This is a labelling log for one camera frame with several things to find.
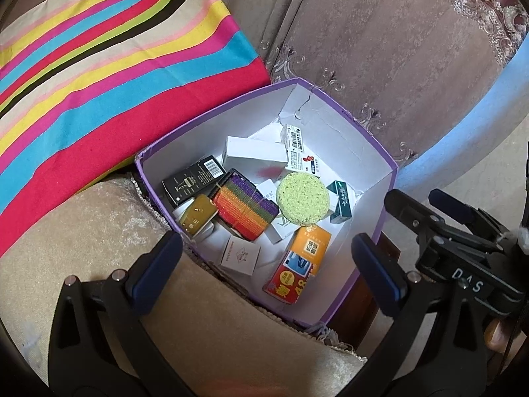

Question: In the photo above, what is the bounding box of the black box with gold print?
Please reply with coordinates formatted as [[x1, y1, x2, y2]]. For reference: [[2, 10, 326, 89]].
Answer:
[[161, 155, 226, 208]]

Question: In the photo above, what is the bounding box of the purple cardboard storage box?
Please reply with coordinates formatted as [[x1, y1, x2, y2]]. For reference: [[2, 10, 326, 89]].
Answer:
[[134, 78, 399, 327]]

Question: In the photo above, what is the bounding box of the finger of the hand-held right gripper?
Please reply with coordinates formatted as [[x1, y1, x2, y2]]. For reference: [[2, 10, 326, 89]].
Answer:
[[428, 189, 510, 241], [384, 189, 445, 257]]

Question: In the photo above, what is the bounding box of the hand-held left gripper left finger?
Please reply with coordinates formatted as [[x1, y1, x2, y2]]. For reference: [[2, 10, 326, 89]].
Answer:
[[47, 232, 184, 397]]

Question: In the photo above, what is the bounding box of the long plain white box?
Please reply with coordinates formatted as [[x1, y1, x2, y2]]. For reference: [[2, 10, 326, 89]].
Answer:
[[222, 136, 290, 171]]

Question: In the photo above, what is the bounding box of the white and orange box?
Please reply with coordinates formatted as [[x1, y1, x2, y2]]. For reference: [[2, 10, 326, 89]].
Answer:
[[291, 225, 332, 277]]

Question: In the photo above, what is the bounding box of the rainbow striped strap roll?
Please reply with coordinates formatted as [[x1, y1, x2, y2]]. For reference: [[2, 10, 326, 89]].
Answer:
[[209, 169, 278, 241]]

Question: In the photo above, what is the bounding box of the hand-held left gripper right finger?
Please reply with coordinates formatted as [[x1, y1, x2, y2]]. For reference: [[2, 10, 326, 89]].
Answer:
[[351, 233, 486, 397]]

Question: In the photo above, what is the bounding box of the light blue curved bar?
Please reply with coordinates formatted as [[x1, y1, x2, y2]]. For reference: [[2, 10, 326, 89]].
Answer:
[[394, 43, 529, 193]]

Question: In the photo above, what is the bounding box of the beige velvet cushion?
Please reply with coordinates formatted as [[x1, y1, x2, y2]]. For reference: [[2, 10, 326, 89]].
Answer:
[[0, 174, 368, 397]]

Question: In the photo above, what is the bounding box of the white box blue red print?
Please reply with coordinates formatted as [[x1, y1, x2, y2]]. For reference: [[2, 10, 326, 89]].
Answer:
[[280, 123, 327, 174]]

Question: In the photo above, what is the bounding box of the green round sponge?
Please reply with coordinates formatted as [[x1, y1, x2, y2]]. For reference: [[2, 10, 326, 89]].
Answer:
[[275, 172, 335, 225]]

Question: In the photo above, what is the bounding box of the dark brown wooden furniture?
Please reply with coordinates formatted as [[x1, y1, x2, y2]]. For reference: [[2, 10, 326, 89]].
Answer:
[[318, 232, 403, 352]]

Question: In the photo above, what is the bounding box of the person's right hand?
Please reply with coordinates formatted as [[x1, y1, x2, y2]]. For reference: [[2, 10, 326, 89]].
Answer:
[[485, 318, 519, 354]]

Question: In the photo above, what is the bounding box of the small white box with logo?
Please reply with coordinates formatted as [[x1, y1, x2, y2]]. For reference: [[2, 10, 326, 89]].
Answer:
[[220, 236, 262, 276]]

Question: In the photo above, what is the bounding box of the colourful striped blanket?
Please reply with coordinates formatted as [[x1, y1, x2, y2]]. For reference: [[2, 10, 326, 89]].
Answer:
[[0, 0, 271, 259]]

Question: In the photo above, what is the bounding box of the teal and white box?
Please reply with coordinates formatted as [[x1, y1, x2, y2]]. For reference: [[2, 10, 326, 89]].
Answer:
[[325, 180, 357, 223]]

